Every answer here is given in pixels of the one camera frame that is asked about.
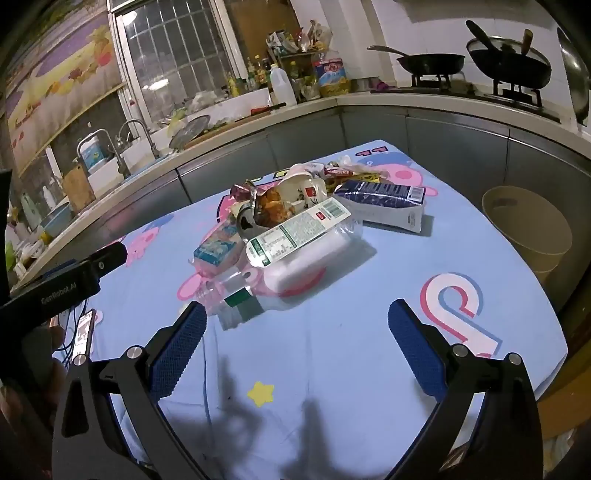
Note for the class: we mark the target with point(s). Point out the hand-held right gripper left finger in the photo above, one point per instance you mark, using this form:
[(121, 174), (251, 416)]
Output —
[(182, 341)]

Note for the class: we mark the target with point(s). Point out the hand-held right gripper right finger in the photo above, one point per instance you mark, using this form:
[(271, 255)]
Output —
[(413, 346)]

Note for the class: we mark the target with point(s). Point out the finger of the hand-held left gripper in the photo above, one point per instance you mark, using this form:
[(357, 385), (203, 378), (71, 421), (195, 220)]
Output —
[(111, 258)]

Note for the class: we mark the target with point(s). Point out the beige waste bin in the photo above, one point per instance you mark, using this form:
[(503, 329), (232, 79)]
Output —
[(531, 230)]

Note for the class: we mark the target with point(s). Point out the white paper noodle cup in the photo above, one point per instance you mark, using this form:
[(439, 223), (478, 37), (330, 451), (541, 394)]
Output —
[(304, 191)]

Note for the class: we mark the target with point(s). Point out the person's left hand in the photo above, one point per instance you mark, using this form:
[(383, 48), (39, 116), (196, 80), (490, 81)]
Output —
[(57, 346)]

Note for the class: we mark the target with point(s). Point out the smartphone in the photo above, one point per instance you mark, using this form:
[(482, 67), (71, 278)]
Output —
[(84, 334)]

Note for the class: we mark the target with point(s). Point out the crushed clear green-capped bottle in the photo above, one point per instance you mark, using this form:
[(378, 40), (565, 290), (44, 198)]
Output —
[(231, 307)]

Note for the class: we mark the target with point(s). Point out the blue bowl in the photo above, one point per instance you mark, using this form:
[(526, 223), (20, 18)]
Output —
[(55, 219)]

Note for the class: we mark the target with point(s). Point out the wooden cutting board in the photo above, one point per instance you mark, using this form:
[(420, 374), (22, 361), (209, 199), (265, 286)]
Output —
[(78, 189)]

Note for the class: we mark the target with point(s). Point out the straight silver faucet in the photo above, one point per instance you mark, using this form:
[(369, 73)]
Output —
[(121, 161)]

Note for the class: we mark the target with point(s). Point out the light blue snack packet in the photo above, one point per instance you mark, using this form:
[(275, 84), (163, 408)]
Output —
[(217, 247)]

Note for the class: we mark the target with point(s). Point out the blue and white container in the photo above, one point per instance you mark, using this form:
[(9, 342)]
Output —
[(94, 154)]

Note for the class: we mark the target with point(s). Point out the curved silver faucet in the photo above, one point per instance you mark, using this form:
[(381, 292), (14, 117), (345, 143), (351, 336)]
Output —
[(150, 143)]

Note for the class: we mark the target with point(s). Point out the large clear labelled plastic bottle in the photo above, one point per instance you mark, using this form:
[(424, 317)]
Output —
[(304, 258)]

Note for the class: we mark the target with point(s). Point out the silver foil wrapper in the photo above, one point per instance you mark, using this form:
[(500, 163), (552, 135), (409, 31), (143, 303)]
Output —
[(244, 203)]

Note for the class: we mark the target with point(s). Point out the glass pot lid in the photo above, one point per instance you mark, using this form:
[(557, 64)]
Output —
[(189, 131)]

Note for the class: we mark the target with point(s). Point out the dark blue drink carton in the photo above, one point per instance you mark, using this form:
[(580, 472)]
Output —
[(378, 201)]

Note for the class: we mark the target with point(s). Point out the yellow snack wrapper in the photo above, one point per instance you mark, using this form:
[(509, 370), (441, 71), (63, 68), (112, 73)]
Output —
[(369, 177)]

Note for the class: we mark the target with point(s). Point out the red candy wrapper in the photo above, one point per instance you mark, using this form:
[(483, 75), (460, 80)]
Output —
[(339, 171)]

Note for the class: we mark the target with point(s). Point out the white basin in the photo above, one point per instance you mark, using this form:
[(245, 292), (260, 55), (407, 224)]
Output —
[(244, 99)]

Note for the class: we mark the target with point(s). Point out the kitchen knife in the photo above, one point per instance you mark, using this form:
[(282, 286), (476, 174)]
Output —
[(268, 110)]

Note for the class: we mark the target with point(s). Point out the barred window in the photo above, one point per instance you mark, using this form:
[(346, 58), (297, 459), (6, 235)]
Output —
[(175, 46)]

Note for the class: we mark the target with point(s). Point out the kitchen counter with grey cabinets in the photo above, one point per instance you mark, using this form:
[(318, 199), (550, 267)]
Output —
[(300, 134)]

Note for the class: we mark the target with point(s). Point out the row of sauce bottles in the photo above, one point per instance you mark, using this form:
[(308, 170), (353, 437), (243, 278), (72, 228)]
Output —
[(251, 76)]

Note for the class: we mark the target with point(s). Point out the white plastic jug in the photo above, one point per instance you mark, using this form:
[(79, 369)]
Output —
[(282, 87)]

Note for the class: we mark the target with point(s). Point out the gas stove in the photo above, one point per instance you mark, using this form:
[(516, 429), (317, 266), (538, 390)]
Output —
[(512, 94)]

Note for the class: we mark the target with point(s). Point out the large cooking oil bottle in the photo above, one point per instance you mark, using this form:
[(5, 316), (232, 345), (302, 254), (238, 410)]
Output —
[(331, 76)]

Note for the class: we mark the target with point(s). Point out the cluttered wooden shelf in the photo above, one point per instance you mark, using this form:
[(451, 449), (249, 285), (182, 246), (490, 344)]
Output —
[(300, 46)]

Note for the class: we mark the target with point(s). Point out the black frying pan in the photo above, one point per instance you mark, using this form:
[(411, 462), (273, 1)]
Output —
[(434, 62)]

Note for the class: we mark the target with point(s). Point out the black wok with lid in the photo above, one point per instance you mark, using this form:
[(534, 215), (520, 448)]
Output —
[(508, 69)]

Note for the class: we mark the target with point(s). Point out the steel wok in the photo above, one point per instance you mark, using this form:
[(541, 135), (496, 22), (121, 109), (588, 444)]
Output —
[(579, 78)]

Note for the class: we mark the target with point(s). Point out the fruit wall poster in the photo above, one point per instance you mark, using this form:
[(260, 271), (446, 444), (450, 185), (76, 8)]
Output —
[(60, 69)]

